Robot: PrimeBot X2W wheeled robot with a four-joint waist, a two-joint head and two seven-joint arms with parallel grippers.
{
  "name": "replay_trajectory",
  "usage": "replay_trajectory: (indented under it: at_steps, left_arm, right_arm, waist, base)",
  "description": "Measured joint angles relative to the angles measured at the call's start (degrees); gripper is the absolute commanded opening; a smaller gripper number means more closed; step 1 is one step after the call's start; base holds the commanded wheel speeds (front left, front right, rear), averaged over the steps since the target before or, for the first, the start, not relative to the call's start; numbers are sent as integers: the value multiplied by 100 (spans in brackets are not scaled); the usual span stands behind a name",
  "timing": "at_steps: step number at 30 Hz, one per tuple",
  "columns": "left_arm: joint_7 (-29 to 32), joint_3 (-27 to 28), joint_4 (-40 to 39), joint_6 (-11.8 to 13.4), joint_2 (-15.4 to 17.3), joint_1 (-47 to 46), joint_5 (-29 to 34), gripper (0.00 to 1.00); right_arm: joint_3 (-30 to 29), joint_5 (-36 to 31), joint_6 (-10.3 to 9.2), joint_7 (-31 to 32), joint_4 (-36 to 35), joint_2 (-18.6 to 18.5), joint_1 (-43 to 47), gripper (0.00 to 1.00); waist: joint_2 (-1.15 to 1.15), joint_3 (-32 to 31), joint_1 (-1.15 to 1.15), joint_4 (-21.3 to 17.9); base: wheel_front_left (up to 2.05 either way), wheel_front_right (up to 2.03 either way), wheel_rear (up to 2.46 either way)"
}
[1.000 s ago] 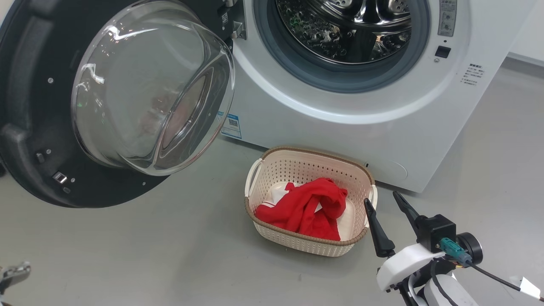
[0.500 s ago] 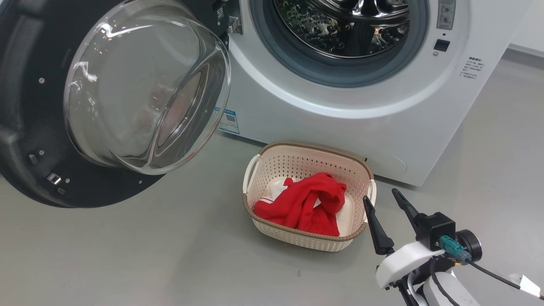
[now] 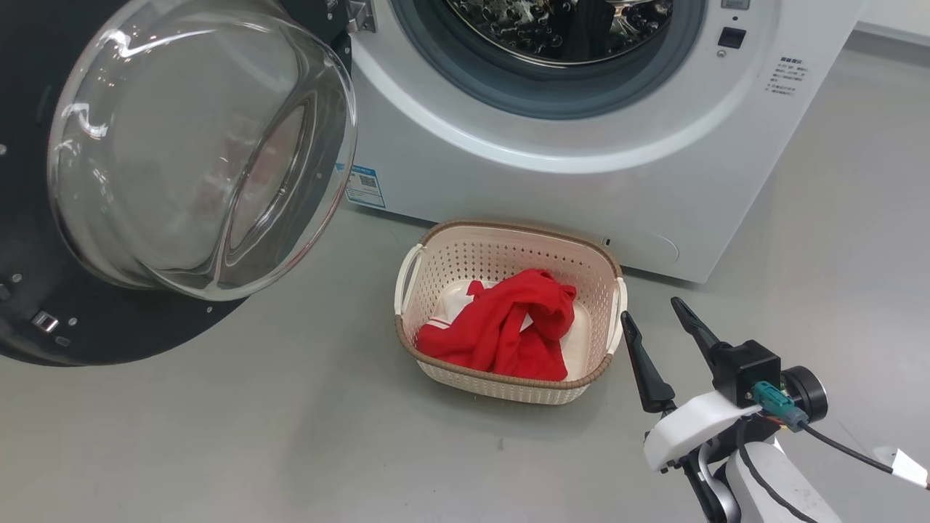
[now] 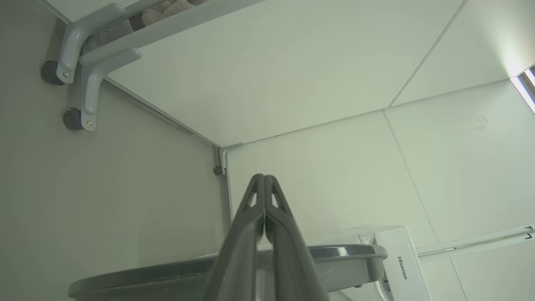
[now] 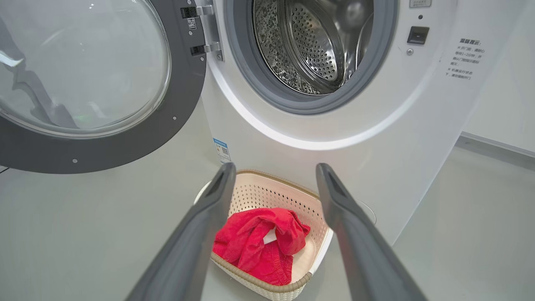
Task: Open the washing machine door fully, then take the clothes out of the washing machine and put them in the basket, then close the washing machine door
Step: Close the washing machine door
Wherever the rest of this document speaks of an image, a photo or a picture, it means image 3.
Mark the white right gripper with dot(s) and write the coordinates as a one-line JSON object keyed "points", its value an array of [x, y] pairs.
{"points": [[697, 425]]}

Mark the washing machine door with glass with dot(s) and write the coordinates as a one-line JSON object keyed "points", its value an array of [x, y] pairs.
{"points": [[182, 145]]}

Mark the white front-load washing machine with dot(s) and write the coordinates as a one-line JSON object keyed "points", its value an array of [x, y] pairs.
{"points": [[654, 189]]}

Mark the cream perforated laundry basket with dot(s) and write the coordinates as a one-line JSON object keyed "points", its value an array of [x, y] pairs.
{"points": [[494, 254]]}

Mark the blue paper label sticker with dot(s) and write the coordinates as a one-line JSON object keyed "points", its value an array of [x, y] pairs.
{"points": [[363, 185]]}

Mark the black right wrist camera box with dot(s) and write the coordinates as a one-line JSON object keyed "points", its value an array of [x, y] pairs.
{"points": [[745, 370]]}

